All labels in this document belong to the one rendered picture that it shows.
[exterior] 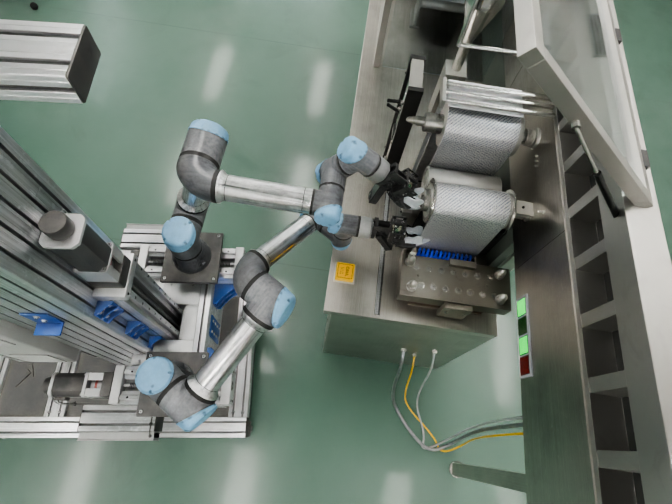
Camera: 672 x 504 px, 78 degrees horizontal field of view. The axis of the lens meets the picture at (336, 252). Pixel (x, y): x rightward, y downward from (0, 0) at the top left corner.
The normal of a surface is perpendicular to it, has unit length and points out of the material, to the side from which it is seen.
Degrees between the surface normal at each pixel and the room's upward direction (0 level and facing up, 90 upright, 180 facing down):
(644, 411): 90
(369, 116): 0
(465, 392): 0
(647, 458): 90
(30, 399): 0
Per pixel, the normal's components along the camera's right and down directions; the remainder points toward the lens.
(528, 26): -0.74, -0.37
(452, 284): 0.07, -0.41
